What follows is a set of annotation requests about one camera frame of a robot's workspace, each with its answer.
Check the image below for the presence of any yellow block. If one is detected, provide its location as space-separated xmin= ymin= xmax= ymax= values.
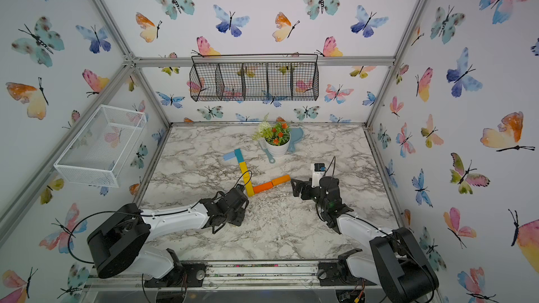
xmin=244 ymin=177 xmax=255 ymax=197
xmin=239 ymin=161 xmax=251 ymax=179

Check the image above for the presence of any red orange block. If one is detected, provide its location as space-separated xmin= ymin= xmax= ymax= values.
xmin=253 ymin=182 xmax=274 ymax=194

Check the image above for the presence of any light blue block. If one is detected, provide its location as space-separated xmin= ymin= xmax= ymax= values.
xmin=223 ymin=151 xmax=236 ymax=161

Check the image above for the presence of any teal block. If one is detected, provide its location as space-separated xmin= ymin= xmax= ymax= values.
xmin=234 ymin=149 xmax=245 ymax=164

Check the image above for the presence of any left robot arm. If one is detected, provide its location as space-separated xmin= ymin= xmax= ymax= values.
xmin=87 ymin=185 xmax=248 ymax=288

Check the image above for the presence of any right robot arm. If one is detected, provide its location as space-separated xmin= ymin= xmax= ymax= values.
xmin=291 ymin=176 xmax=439 ymax=302

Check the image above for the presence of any white flower pot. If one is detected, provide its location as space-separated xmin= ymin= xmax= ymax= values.
xmin=263 ymin=140 xmax=290 ymax=159

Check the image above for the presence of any light blue dustpan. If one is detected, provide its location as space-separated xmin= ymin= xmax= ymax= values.
xmin=288 ymin=128 xmax=304 ymax=153

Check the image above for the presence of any artificial green orange plant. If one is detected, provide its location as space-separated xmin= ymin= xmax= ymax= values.
xmin=252 ymin=114 xmax=291 ymax=147

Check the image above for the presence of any white mesh basket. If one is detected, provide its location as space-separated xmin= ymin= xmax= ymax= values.
xmin=53 ymin=105 xmax=147 ymax=188

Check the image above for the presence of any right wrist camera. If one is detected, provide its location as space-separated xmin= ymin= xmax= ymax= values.
xmin=311 ymin=163 xmax=326 ymax=188

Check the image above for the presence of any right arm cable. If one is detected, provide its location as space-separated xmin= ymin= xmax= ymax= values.
xmin=315 ymin=155 xmax=435 ymax=303

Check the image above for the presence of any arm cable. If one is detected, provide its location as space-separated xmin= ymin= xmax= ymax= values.
xmin=67 ymin=170 xmax=253 ymax=266
xmin=315 ymin=155 xmax=435 ymax=303

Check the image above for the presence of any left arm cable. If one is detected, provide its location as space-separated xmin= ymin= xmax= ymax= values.
xmin=67 ymin=170 xmax=253 ymax=266

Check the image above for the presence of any teal small brush handle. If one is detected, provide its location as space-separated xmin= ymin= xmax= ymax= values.
xmin=258 ymin=138 xmax=276 ymax=164

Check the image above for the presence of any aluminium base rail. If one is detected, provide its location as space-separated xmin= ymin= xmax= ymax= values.
xmin=83 ymin=259 xmax=439 ymax=292

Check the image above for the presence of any black wire basket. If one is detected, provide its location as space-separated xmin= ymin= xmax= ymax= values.
xmin=188 ymin=53 xmax=319 ymax=104

